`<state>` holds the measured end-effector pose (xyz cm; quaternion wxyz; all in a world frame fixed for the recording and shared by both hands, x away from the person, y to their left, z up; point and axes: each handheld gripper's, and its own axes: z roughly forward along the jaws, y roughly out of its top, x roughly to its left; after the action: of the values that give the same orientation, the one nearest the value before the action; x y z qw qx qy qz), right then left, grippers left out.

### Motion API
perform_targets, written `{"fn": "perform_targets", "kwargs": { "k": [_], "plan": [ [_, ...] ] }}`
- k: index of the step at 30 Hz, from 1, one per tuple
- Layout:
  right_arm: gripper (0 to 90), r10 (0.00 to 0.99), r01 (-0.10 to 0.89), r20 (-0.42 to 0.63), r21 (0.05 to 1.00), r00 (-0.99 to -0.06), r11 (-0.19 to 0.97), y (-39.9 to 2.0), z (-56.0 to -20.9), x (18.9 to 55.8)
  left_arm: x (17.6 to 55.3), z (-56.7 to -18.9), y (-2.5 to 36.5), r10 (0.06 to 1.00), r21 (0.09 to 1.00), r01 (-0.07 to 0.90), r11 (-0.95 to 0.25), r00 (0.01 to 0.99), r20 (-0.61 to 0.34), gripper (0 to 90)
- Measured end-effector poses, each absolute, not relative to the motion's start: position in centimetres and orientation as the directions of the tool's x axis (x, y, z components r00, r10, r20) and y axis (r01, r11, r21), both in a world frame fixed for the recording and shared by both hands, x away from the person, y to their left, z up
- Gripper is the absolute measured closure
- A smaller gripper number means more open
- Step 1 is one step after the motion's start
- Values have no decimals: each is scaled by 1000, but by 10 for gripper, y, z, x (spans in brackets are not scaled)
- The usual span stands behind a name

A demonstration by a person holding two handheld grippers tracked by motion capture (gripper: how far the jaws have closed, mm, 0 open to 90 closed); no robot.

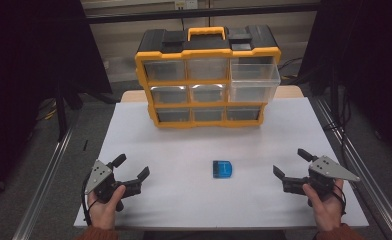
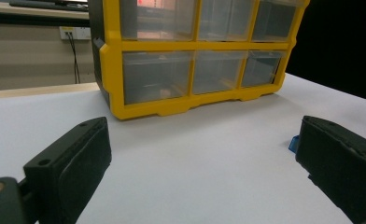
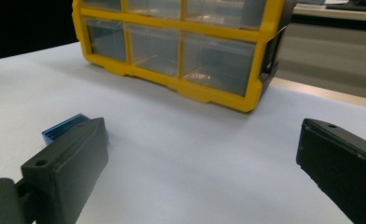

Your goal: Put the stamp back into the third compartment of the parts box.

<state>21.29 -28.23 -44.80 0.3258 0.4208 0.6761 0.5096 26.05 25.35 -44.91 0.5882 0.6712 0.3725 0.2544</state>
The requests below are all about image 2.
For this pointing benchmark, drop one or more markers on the dark keyboard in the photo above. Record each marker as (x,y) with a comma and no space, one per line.
(47,5)

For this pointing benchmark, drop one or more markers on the beige desk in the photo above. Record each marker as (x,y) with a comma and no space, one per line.
(22,12)

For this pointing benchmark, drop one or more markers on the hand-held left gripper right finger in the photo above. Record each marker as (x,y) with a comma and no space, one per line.
(340,165)

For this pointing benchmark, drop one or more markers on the set of clear plastic drawers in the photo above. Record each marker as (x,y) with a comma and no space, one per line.
(156,74)

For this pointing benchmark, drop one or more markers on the yellow black drawer cabinet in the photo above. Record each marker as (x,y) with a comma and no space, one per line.
(112,77)

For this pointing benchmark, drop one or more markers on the small blue plastic piece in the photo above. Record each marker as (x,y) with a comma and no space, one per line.
(294,143)

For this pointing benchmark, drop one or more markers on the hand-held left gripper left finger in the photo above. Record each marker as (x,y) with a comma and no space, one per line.
(63,168)

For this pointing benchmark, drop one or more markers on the white wall socket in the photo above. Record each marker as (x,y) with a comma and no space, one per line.
(78,32)

